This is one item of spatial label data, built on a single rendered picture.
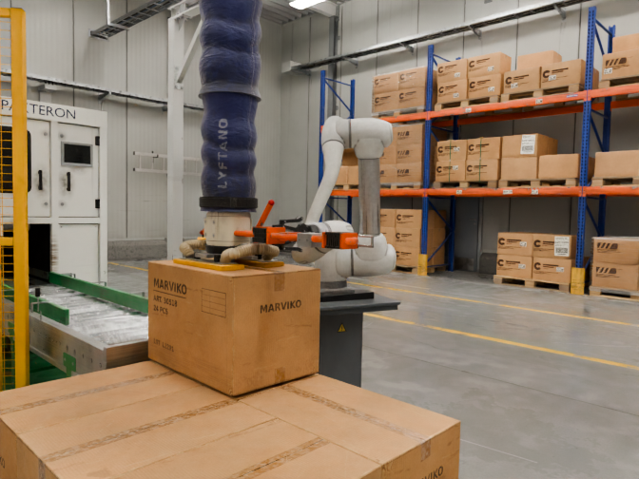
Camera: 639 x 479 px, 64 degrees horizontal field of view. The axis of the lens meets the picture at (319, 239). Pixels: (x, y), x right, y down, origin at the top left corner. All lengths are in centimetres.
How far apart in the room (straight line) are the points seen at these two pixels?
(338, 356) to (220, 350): 87
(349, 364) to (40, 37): 1014
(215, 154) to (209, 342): 68
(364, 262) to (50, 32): 1007
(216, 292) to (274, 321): 23
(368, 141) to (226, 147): 70
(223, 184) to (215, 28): 57
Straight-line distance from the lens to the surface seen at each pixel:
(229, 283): 172
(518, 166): 903
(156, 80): 1263
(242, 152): 197
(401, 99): 1030
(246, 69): 202
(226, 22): 206
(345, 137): 236
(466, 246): 1080
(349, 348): 256
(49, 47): 1181
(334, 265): 249
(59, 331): 272
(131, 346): 231
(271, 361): 186
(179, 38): 587
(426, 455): 159
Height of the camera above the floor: 118
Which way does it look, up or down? 3 degrees down
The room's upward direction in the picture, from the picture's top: 1 degrees clockwise
